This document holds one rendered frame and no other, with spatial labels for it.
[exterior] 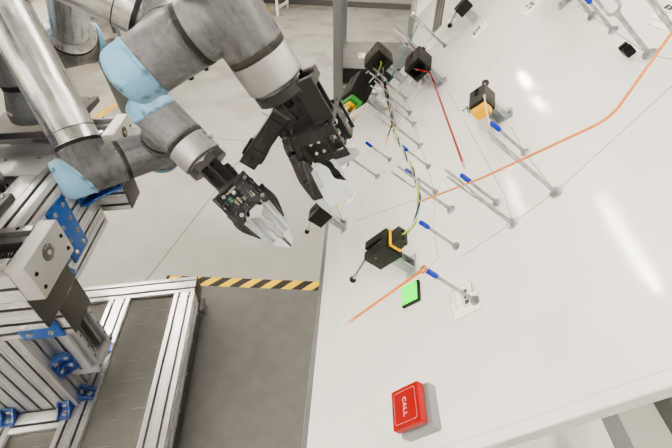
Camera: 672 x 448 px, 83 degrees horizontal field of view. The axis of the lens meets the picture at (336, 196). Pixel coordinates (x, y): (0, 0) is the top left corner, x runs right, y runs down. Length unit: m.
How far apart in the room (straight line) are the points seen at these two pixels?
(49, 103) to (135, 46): 0.33
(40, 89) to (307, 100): 0.47
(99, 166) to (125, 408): 1.12
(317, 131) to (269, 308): 1.62
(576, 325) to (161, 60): 0.53
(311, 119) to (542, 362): 0.39
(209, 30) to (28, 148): 0.98
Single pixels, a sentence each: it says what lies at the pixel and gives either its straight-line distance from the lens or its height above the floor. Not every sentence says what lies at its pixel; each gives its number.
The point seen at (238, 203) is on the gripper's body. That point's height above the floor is 1.24.
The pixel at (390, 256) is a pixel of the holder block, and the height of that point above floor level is 1.15.
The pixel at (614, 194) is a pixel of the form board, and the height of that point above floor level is 1.36.
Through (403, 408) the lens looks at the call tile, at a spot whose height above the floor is 1.11.
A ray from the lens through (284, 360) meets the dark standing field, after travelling 1.88.
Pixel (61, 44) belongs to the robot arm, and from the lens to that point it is 1.24.
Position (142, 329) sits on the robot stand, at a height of 0.21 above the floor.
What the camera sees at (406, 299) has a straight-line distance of 0.68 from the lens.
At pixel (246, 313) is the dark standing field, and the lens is 2.04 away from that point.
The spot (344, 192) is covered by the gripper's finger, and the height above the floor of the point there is 1.31.
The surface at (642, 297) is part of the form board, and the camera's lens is 0.49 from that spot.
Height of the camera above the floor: 1.64
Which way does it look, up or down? 38 degrees down
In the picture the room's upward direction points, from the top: straight up
